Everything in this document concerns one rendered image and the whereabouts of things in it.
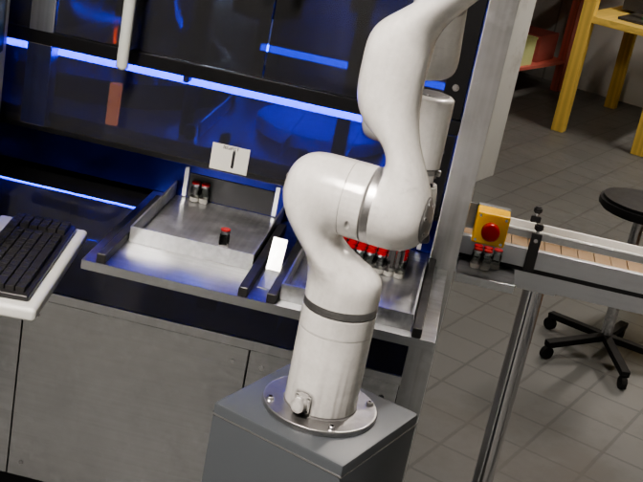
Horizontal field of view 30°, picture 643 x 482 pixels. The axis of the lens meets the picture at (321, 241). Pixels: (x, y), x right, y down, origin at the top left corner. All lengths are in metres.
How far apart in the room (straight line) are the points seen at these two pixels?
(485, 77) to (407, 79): 0.76
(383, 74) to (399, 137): 0.10
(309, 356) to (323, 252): 0.17
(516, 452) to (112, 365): 1.48
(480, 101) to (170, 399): 1.02
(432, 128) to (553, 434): 2.07
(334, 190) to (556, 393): 2.61
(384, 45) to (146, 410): 1.40
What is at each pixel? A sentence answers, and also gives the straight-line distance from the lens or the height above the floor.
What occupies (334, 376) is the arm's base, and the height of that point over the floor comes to 0.95.
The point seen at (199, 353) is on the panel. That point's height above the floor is 0.54.
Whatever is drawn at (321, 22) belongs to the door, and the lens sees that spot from 2.52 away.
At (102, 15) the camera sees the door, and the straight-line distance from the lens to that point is 2.64.
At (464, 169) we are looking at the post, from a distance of 2.54.
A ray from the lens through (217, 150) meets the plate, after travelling 2.61.
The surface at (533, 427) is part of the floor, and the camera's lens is 4.01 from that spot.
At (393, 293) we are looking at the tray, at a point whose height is 0.88.
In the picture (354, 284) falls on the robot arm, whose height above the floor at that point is 1.11.
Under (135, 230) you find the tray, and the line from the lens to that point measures 2.43.
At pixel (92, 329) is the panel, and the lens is 2.84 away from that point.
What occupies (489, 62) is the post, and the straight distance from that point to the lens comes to 2.49.
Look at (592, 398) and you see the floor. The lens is 4.34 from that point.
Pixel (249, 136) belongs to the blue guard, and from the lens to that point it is 2.59.
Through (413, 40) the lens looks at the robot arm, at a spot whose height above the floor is 1.49.
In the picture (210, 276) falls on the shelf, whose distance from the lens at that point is 2.33.
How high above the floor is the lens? 1.78
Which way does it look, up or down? 20 degrees down
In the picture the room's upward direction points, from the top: 11 degrees clockwise
